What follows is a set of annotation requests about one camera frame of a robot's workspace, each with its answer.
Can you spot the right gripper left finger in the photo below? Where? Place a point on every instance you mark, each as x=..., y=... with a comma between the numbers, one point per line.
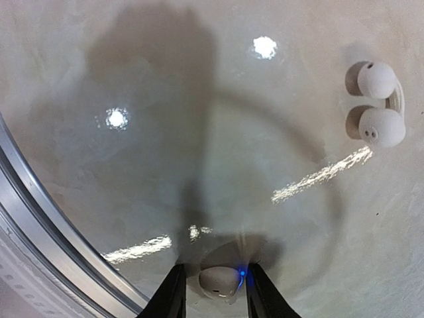
x=169, y=300

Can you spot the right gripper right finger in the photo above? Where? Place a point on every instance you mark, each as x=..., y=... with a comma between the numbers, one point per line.
x=263, y=298

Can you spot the white stem earbud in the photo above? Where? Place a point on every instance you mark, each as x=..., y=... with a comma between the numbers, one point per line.
x=221, y=282

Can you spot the white clip earbud right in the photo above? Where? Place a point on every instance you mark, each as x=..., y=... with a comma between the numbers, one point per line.
x=379, y=119

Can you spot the aluminium front rail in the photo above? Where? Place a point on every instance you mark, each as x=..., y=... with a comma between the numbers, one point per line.
x=45, y=259

